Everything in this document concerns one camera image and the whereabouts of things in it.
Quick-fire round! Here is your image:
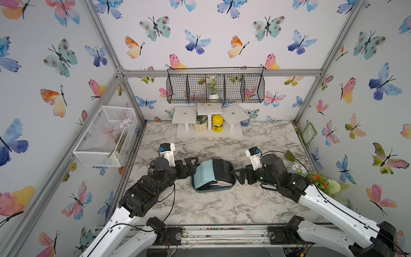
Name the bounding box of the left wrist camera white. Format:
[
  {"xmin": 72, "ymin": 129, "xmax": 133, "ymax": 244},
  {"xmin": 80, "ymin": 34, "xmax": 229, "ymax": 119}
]
[{"xmin": 159, "ymin": 143, "xmax": 176, "ymax": 167}]

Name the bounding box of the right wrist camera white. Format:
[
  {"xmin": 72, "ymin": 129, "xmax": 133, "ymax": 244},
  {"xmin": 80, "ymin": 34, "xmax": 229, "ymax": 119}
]
[{"xmin": 245, "ymin": 147, "xmax": 262, "ymax": 170}]

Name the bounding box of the black wire wall basket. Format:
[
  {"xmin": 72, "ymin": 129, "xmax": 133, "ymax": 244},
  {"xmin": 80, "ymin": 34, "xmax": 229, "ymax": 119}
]
[{"xmin": 166, "ymin": 67, "xmax": 265, "ymax": 106}]

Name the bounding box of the aluminium front rail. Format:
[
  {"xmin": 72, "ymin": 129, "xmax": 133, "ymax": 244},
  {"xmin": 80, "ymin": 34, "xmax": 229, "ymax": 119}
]
[{"xmin": 89, "ymin": 224, "xmax": 360, "ymax": 248}]

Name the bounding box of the cream bubble plant pot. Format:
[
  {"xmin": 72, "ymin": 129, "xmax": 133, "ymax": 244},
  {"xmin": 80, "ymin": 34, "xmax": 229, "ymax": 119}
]
[{"xmin": 194, "ymin": 115, "xmax": 208, "ymax": 133}]

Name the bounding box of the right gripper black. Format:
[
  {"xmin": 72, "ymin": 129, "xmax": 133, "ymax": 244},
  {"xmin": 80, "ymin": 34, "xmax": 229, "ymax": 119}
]
[{"xmin": 231, "ymin": 162, "xmax": 279, "ymax": 190}]

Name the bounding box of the white wooden riser shelf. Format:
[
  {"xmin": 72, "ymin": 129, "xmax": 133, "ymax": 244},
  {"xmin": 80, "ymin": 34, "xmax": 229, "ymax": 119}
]
[{"xmin": 172, "ymin": 103, "xmax": 250, "ymax": 139}]

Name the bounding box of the dark teal storage tray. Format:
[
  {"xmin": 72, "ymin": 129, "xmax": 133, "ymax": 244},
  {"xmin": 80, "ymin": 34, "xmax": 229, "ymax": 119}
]
[{"xmin": 191, "ymin": 161, "xmax": 237, "ymax": 193}]

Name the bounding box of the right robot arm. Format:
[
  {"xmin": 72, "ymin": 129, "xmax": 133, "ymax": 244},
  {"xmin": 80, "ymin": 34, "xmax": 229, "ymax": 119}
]
[{"xmin": 232, "ymin": 153, "xmax": 402, "ymax": 257}]

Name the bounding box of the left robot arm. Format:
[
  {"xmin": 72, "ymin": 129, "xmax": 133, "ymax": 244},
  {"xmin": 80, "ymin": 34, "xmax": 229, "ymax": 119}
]
[{"xmin": 82, "ymin": 157, "xmax": 199, "ymax": 257}]

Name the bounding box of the blue can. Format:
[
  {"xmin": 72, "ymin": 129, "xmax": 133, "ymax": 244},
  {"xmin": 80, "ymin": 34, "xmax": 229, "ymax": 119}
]
[{"xmin": 240, "ymin": 118, "xmax": 250, "ymax": 127}]

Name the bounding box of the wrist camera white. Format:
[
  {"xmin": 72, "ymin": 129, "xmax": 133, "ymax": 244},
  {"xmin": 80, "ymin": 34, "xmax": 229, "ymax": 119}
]
[
  {"xmin": 159, "ymin": 143, "xmax": 176, "ymax": 167},
  {"xmin": 245, "ymin": 147, "xmax": 262, "ymax": 170}
]

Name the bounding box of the flower bouquet pot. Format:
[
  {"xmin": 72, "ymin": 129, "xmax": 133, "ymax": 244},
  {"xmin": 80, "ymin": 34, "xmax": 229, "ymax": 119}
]
[{"xmin": 306, "ymin": 173, "xmax": 341, "ymax": 196}]

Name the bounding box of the green framed card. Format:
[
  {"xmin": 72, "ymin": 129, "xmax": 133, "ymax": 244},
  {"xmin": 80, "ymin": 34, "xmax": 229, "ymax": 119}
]
[{"xmin": 300, "ymin": 123, "xmax": 317, "ymax": 145}]

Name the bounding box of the small white flower pot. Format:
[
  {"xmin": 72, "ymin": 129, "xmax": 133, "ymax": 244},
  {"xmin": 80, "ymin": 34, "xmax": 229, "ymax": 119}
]
[{"xmin": 205, "ymin": 76, "xmax": 219, "ymax": 100}]

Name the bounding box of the yellow plastic jar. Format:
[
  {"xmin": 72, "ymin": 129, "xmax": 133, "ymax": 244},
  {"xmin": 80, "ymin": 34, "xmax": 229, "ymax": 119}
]
[{"xmin": 212, "ymin": 115, "xmax": 224, "ymax": 133}]

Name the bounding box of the light blue calculator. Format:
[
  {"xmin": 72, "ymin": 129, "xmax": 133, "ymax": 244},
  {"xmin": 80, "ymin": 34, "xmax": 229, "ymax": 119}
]
[{"xmin": 193, "ymin": 160, "xmax": 215, "ymax": 190}]

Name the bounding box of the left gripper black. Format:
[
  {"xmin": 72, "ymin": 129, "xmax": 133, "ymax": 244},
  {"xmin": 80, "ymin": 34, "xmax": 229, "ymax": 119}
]
[{"xmin": 154, "ymin": 155, "xmax": 198, "ymax": 196}]

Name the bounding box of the white mesh wall basket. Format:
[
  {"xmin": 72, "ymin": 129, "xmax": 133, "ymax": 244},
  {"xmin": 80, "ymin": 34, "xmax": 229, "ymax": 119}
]
[{"xmin": 73, "ymin": 106, "xmax": 138, "ymax": 167}]

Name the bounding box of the round sticker roll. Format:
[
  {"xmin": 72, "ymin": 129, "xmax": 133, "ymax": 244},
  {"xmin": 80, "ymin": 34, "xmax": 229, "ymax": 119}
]
[{"xmin": 292, "ymin": 164, "xmax": 308, "ymax": 177}]

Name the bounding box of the black calculator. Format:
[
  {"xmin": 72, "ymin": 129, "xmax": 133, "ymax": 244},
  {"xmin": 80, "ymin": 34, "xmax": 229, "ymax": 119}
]
[{"xmin": 213, "ymin": 159, "xmax": 235, "ymax": 187}]

